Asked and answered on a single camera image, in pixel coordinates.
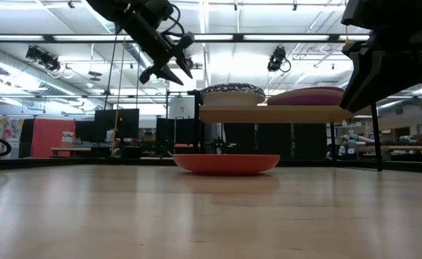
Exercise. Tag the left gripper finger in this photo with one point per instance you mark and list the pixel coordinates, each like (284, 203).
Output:
(168, 75)
(185, 63)

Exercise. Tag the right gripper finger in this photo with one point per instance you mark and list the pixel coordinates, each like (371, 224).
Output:
(360, 47)
(380, 79)

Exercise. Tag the blue patterned paper plate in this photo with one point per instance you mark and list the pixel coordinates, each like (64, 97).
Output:
(232, 85)
(232, 91)

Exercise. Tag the white patterned bowl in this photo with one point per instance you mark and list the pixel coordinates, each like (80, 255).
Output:
(232, 100)

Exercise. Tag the yellow hanging connector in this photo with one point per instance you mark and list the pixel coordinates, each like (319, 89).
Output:
(348, 40)

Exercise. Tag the wide black monitor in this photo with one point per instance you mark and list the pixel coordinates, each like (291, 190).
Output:
(175, 131)

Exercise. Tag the large black monitor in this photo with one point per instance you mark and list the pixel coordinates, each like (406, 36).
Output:
(117, 124)

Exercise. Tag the long wooden background table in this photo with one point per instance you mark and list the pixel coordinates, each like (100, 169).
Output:
(405, 147)

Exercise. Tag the purple plastic plate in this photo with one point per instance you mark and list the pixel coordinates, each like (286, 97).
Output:
(301, 101)

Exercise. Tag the black overhead light bar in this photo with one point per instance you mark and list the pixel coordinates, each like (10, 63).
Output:
(268, 37)

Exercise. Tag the small black monitor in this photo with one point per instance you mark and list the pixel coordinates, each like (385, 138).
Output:
(85, 131)

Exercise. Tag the orange bowl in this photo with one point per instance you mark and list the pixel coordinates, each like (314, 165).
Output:
(225, 164)

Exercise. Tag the black ceiling spotlights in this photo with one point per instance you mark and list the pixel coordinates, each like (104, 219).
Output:
(43, 59)

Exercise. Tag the dark partition panels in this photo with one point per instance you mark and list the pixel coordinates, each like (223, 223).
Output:
(276, 140)

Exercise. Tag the wooden bench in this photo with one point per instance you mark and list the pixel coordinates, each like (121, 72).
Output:
(70, 148)

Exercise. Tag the red partition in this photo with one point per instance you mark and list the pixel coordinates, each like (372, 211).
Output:
(52, 136)

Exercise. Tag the floral cloth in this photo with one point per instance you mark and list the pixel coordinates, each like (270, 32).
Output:
(5, 127)

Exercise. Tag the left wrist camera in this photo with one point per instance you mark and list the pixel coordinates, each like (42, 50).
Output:
(160, 7)

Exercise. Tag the wooden shelf with black frame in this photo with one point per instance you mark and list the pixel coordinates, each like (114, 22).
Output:
(276, 114)

